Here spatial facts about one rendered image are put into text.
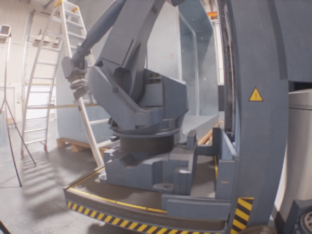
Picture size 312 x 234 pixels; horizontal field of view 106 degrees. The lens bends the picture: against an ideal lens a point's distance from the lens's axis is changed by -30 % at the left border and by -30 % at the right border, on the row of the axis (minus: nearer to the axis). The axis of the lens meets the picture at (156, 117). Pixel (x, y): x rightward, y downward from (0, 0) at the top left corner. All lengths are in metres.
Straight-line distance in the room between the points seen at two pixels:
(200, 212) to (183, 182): 0.20
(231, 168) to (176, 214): 0.28
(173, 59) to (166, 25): 0.44
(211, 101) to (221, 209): 4.73
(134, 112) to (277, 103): 0.61
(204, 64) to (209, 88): 0.78
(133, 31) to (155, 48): 1.16
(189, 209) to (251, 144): 0.35
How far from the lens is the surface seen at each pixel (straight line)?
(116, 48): 0.91
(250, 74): 0.69
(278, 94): 0.72
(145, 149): 0.92
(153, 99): 0.97
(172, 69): 1.89
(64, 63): 1.40
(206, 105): 5.28
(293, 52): 0.79
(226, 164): 0.61
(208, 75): 5.33
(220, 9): 1.45
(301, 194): 0.83
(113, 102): 0.76
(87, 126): 1.63
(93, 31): 1.32
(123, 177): 0.91
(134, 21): 0.93
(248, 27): 0.75
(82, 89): 1.31
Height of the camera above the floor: 0.79
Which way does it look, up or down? 5 degrees down
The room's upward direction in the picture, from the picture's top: 1 degrees counter-clockwise
